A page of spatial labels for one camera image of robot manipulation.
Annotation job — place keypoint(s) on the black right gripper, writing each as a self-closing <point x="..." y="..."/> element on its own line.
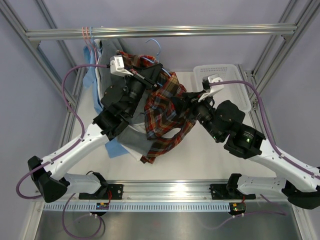
<point x="193" y="98"/>

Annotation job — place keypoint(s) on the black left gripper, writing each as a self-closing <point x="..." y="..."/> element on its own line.
<point x="150" y="76"/>

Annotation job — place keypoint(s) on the plaid shirt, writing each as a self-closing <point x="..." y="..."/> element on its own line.
<point x="161" y="122"/>

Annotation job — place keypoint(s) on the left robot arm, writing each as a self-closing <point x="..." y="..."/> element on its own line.
<point x="120" y="101"/>

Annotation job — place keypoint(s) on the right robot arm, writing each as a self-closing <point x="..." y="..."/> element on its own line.
<point x="298" y="183"/>

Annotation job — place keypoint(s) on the grey shirt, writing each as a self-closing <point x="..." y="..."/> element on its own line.
<point x="138" y="141"/>

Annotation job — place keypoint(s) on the light blue shirt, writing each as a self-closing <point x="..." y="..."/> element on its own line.
<point x="99" y="79"/>

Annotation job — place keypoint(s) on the pink hanger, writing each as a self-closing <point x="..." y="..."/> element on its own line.
<point x="92" y="49"/>
<point x="85" y="36"/>

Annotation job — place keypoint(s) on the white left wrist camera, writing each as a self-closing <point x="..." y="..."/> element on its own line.
<point x="117" y="67"/>

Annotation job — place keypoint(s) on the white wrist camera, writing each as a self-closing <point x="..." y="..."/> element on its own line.
<point x="117" y="67"/>
<point x="208" y="88"/>

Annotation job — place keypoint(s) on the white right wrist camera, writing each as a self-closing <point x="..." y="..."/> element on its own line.
<point x="208" y="88"/>

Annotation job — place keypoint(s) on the blue hanger on rail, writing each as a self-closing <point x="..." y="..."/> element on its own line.
<point x="96" y="47"/>

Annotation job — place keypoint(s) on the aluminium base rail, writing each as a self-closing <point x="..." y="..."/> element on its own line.
<point x="136" y="191"/>

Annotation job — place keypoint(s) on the aluminium hanging rail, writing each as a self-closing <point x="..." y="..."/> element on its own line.
<point x="163" y="31"/>

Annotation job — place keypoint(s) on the aluminium frame left posts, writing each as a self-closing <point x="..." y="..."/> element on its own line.
<point x="33" y="47"/>

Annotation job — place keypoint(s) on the aluminium frame posts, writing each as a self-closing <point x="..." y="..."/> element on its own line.
<point x="299" y="13"/>
<point x="33" y="47"/>

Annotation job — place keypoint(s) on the aluminium frame right posts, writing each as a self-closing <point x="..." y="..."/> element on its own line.
<point x="299" y="13"/>

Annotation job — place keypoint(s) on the white slotted cable duct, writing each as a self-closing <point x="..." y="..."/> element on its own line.
<point x="138" y="207"/>

